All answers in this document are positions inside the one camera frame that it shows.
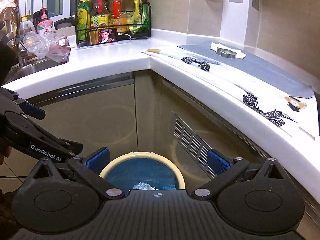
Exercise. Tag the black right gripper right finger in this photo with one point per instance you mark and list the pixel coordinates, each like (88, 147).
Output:
(252, 197)

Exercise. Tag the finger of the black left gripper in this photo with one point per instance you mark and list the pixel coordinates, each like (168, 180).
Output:
(31, 110)

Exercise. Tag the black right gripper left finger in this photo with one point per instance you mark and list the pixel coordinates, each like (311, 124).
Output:
(60, 197)

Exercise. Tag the clear plastic wrap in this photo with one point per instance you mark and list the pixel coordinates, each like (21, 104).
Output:
(143, 186)

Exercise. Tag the white paper napkin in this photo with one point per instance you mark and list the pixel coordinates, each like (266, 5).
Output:
(239, 53)

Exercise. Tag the cream blue-lined trash bin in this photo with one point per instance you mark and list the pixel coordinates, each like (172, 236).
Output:
(132, 168)

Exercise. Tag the stainless steel sink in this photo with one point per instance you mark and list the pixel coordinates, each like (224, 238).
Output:
(35, 66)

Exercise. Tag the steel sink faucet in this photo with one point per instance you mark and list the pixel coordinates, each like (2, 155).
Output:
(10, 13)

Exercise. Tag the grey cabinet vent grille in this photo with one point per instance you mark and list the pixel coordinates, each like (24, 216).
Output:
(191, 142)

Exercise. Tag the pink dish soap bottle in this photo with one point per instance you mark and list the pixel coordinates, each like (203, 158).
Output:
(45, 26)

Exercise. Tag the smartphone showing video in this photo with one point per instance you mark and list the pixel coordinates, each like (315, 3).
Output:
(101, 36)

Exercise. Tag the white patterned table mat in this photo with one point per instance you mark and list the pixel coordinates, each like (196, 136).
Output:
(266, 100)

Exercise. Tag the green yellow-capped bottle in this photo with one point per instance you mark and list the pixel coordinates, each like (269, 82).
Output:
(84, 7)

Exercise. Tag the red-capped sauce bottle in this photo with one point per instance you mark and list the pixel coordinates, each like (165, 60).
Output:
(99, 14)

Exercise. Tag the red-label oil bottle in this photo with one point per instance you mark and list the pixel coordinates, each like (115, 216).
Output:
(118, 18)

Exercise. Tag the grey counter mat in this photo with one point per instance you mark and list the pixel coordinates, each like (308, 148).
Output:
(259, 68)

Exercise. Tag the yellow green snack bag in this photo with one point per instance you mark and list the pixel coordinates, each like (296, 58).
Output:
(138, 21)

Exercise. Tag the black wire spice rack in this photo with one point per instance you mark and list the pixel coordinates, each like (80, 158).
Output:
(128, 8)

